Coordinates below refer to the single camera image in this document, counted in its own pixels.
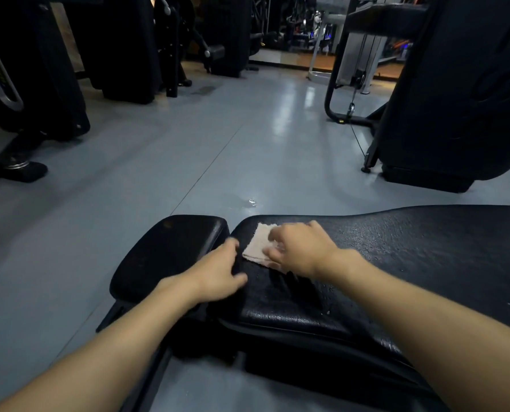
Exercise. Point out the person's right hand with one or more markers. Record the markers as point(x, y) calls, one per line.
point(306, 253)

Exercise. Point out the person's left hand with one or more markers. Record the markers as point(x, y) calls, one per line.
point(210, 278)

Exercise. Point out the person's right thumb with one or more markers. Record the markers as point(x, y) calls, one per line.
point(274, 255)

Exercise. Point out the person's left thumb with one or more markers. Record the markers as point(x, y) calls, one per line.
point(237, 282)

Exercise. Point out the beige cleaning cloth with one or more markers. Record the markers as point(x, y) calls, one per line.
point(257, 248)

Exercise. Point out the person's right forearm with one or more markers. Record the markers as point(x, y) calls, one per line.
point(430, 330)

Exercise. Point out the person's left forearm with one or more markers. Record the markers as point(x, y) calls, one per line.
point(109, 351)

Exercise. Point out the black bench seat pad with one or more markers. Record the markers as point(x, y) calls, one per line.
point(169, 253)

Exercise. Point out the black bench back pad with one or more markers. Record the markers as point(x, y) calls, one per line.
point(430, 244)

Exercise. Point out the tall black gym machine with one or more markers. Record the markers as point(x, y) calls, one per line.
point(231, 34)

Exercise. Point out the large black gym machine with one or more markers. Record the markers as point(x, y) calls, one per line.
point(461, 102)

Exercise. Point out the black covered gym machine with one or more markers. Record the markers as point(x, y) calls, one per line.
point(122, 47)

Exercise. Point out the black bench frame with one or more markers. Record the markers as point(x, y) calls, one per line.
point(280, 364)

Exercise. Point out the black curved tube frame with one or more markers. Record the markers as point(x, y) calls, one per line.
point(330, 102)

